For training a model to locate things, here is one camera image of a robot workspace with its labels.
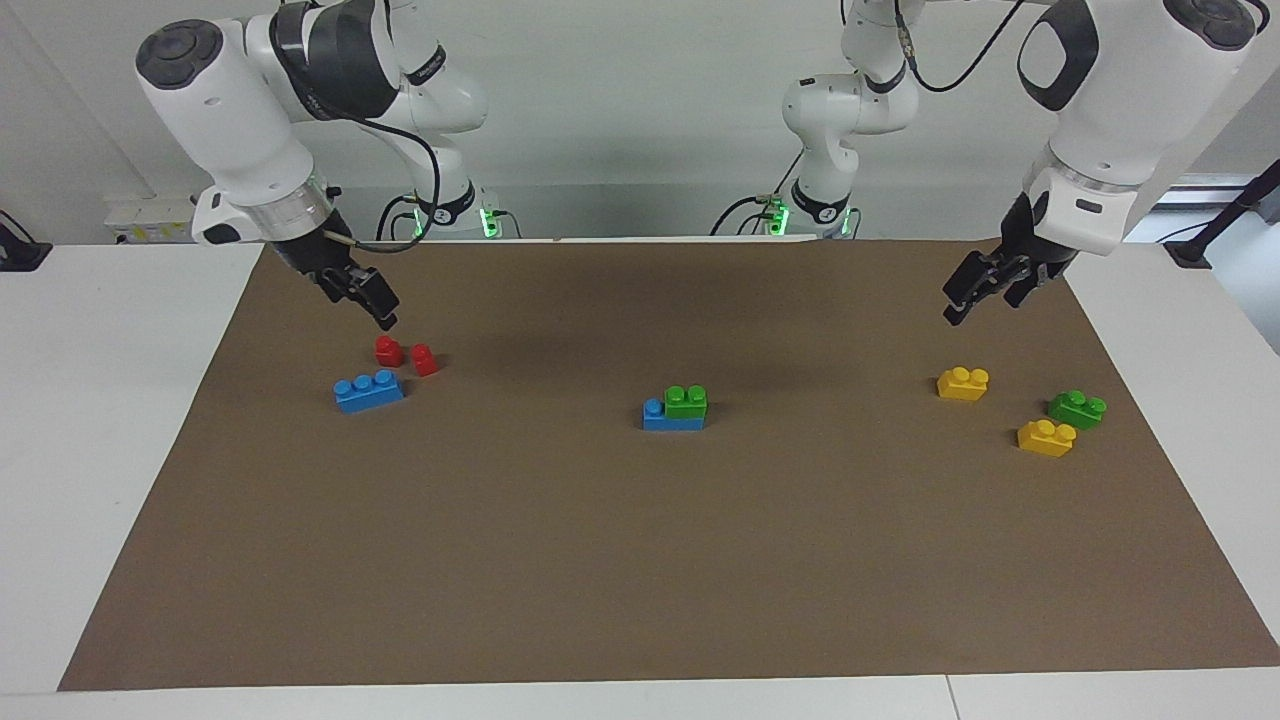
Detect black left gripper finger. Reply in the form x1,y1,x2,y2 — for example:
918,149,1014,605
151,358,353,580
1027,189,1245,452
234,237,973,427
1003,260,1052,308
942,255,1007,327

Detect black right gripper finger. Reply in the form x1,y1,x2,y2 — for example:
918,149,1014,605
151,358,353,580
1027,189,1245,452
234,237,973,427
358,266,402,323
335,282,398,332

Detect blue three-stud toy block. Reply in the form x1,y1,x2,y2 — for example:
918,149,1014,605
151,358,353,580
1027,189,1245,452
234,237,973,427
334,369,406,414
642,398,706,432

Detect yellow two-stud toy block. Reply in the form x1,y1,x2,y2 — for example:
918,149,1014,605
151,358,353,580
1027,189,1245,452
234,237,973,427
1016,418,1078,459
936,366,991,403

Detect white power strip box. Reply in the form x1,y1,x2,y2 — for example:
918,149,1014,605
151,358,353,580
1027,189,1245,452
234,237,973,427
103,194,204,246

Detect black angled stand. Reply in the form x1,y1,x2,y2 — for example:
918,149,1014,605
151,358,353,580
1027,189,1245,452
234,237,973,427
1163,160,1280,269

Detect black table clamp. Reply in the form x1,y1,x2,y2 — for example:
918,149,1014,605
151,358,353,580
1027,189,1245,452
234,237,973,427
0,210,53,273

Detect brown table mat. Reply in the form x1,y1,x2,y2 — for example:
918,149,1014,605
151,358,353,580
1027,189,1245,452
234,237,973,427
57,238,1280,693

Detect black right base cable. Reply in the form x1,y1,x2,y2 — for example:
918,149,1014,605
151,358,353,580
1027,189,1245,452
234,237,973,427
375,194,423,242

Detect black base cable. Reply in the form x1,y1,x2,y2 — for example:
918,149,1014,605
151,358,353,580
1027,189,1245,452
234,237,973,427
375,194,423,242
710,148,807,238

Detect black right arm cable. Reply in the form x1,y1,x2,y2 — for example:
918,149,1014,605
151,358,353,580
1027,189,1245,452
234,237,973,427
325,115,443,254

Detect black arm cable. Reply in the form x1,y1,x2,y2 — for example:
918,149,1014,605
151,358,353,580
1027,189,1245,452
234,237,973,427
893,0,1027,94
325,115,443,254

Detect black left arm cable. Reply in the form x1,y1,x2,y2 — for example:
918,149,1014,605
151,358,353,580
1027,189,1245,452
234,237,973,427
893,0,1027,94

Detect black left base cable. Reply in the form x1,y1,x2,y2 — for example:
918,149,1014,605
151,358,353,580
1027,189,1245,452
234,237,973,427
710,148,807,238

